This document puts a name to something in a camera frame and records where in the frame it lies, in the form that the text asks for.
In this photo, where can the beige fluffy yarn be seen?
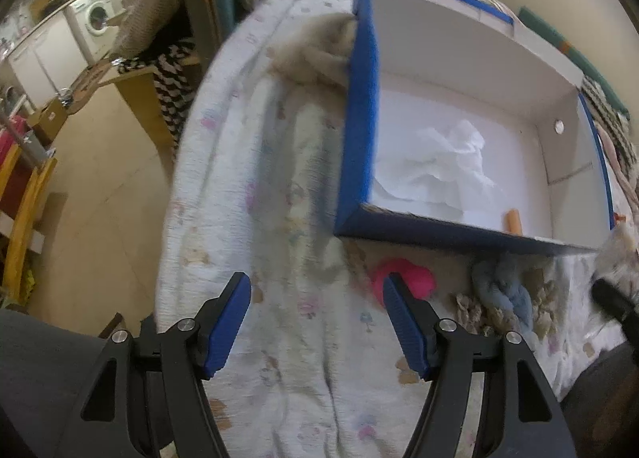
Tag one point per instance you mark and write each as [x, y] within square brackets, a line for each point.
[319, 56]

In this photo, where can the pink yarn ball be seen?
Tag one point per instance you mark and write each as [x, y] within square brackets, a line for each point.
[414, 278]

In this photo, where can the light blue yarn skein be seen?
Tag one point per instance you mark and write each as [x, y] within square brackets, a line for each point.
[499, 283]

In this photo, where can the black and white striped cloth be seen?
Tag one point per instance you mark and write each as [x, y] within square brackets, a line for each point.
[172, 83]

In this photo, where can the white kitchen cabinet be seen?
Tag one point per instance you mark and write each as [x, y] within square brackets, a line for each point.
[45, 58]

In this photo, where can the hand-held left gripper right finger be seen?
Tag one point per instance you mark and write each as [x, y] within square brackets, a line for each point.
[399, 318]

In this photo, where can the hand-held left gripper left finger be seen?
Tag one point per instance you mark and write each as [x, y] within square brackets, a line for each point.
[230, 318]

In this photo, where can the white printed blanket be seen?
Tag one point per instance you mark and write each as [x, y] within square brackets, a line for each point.
[279, 218]

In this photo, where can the white washing machine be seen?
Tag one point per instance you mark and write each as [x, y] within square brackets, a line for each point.
[95, 14]

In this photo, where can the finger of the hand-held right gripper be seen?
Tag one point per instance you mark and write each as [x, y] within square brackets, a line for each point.
[615, 302]

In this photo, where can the white fluffy plush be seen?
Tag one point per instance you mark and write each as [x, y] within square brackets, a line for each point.
[621, 251]

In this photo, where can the blue and white cardboard box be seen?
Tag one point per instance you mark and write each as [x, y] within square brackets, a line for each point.
[449, 98]

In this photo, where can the white tissue paper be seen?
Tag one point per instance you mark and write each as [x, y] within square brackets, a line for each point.
[442, 166]

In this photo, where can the small orange cylinder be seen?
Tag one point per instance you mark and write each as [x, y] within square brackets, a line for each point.
[512, 222]

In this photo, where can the yellow wooden chair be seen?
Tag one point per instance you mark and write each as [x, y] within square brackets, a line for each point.
[22, 208]

